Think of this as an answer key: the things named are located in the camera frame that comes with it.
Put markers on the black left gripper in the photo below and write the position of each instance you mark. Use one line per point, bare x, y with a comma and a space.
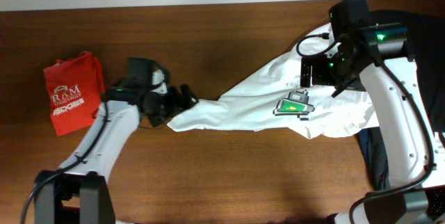
172, 104

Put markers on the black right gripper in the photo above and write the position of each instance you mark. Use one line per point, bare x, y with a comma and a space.
319, 78

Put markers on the white printed t-shirt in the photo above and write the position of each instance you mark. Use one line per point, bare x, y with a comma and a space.
272, 98

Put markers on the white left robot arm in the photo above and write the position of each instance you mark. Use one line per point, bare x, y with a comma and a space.
78, 192

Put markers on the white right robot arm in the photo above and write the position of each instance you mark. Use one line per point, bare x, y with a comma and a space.
379, 57

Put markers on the navy blue garment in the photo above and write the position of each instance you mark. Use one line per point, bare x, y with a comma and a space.
373, 150

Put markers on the black garment with white lettering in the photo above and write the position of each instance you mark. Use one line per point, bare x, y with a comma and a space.
426, 34

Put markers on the red folded t-shirt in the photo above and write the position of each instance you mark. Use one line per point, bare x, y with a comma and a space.
74, 87

